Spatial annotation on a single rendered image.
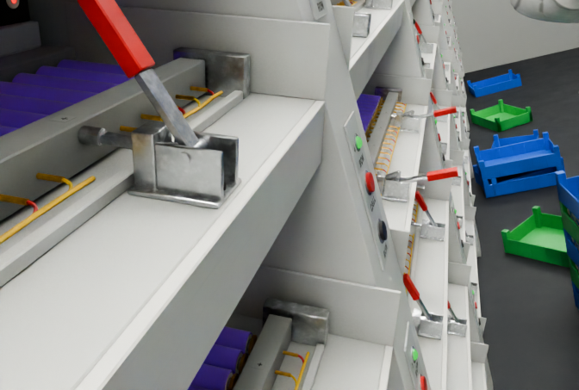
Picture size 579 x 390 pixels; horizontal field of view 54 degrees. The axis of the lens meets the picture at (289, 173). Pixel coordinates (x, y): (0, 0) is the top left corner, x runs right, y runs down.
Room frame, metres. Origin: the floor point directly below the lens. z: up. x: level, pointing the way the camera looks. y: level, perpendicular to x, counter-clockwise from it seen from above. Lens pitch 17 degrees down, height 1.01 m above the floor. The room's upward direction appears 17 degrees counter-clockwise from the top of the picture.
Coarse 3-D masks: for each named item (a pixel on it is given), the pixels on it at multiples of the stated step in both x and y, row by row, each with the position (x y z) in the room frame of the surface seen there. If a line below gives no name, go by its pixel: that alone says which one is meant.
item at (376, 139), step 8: (392, 96) 0.99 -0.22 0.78; (384, 104) 0.94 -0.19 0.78; (392, 104) 0.94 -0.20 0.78; (384, 112) 0.90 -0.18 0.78; (392, 112) 0.92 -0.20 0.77; (384, 120) 0.86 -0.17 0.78; (376, 128) 0.81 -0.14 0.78; (384, 128) 0.81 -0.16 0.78; (376, 136) 0.78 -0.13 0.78; (384, 136) 0.81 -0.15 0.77; (368, 144) 0.75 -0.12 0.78; (376, 144) 0.75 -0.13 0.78; (376, 152) 0.71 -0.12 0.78; (384, 152) 0.75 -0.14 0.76; (392, 152) 0.75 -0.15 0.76; (376, 160) 0.71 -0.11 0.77; (376, 168) 0.69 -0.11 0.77
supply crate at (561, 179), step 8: (560, 176) 1.28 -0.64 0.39; (576, 176) 1.28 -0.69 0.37; (560, 184) 1.27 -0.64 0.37; (568, 184) 1.29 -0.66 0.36; (576, 184) 1.29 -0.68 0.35; (560, 192) 1.28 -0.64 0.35; (568, 192) 1.22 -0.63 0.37; (576, 192) 1.29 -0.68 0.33; (560, 200) 1.29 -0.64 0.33; (568, 200) 1.23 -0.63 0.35; (576, 200) 1.17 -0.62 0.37; (568, 208) 1.24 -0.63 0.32; (576, 208) 1.18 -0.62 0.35; (576, 216) 1.18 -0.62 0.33
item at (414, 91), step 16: (384, 80) 1.05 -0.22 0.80; (400, 80) 1.04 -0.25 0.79; (416, 80) 1.03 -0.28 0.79; (384, 96) 1.03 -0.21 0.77; (400, 96) 1.02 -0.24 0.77; (416, 96) 1.03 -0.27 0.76; (416, 112) 0.98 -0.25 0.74; (400, 144) 0.82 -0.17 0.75; (416, 144) 0.82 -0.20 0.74; (384, 160) 0.75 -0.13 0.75; (400, 160) 0.75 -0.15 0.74; (416, 160) 0.75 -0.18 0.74; (384, 208) 0.60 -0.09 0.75; (400, 208) 0.60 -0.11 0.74; (400, 224) 0.56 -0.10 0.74; (400, 240) 0.46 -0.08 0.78; (400, 256) 0.46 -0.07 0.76
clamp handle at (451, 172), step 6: (450, 168) 0.61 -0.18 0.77; (456, 168) 0.61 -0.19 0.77; (426, 174) 0.62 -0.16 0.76; (432, 174) 0.61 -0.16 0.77; (438, 174) 0.61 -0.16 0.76; (444, 174) 0.61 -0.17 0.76; (450, 174) 0.60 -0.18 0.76; (456, 174) 0.60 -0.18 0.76; (396, 180) 0.63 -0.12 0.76; (402, 180) 0.63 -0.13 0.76; (408, 180) 0.62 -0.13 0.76; (414, 180) 0.62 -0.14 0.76; (420, 180) 0.62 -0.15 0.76; (432, 180) 0.61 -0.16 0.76
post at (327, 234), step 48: (48, 0) 0.43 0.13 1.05; (144, 0) 0.41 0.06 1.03; (192, 0) 0.40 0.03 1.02; (240, 0) 0.38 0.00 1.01; (288, 0) 0.37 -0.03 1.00; (336, 48) 0.44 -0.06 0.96; (336, 96) 0.40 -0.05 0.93; (336, 144) 0.37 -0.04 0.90; (336, 192) 0.37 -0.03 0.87; (288, 240) 0.39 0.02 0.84; (336, 240) 0.38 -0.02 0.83
